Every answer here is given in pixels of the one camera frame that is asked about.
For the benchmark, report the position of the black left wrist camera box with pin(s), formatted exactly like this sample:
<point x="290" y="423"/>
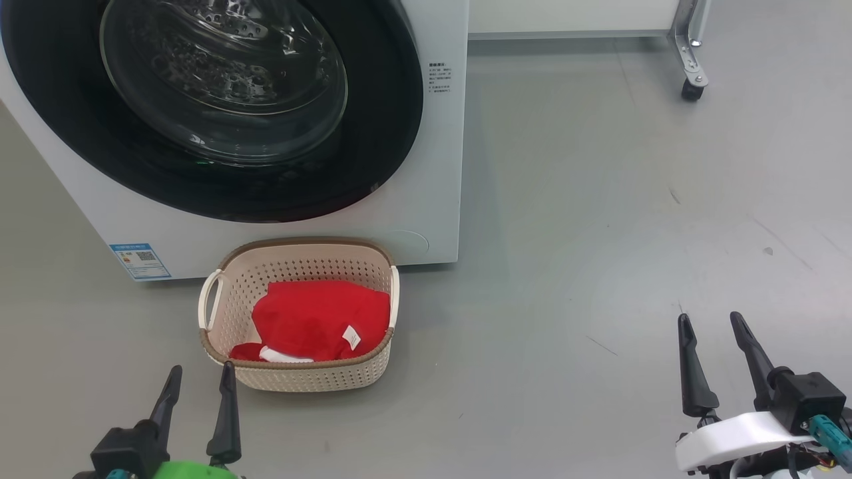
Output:
<point x="126" y="452"/>

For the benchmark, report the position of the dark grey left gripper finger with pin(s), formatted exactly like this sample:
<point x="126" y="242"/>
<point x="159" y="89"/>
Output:
<point x="227" y="432"/>
<point x="168" y="402"/>

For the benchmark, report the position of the black round glass washer door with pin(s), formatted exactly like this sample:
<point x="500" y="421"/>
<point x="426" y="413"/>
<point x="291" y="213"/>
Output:
<point x="393" y="120"/>

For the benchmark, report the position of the metal frame leg with caster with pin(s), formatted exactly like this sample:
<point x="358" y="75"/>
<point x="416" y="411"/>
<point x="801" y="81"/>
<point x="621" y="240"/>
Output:
<point x="689" y="53"/>

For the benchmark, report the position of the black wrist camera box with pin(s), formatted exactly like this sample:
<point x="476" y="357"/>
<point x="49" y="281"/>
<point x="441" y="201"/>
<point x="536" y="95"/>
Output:
<point x="809" y="399"/>
<point x="126" y="452"/>

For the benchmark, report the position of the white front-load washing machine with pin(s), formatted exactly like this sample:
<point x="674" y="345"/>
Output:
<point x="439" y="199"/>

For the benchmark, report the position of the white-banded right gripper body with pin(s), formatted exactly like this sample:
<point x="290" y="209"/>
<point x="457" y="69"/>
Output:
<point x="732" y="442"/>

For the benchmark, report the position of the white background panel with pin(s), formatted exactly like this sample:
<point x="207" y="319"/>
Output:
<point x="566" y="16"/>

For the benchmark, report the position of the red basketball jersey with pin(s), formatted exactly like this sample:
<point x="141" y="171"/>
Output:
<point x="313" y="319"/>

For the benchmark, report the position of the cream perforated laundry basket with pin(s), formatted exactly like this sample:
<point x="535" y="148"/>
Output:
<point x="306" y="379"/>

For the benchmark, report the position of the blue energy label sticker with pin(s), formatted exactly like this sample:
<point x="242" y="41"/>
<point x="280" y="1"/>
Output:
<point x="140" y="261"/>

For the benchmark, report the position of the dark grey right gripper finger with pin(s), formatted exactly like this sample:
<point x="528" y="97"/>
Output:
<point x="755" y="359"/>
<point x="697" y="386"/>

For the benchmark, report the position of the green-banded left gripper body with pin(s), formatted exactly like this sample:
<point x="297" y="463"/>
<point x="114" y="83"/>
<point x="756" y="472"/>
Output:
<point x="196" y="471"/>

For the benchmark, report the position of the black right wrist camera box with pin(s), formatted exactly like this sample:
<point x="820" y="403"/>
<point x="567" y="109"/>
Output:
<point x="809" y="399"/>

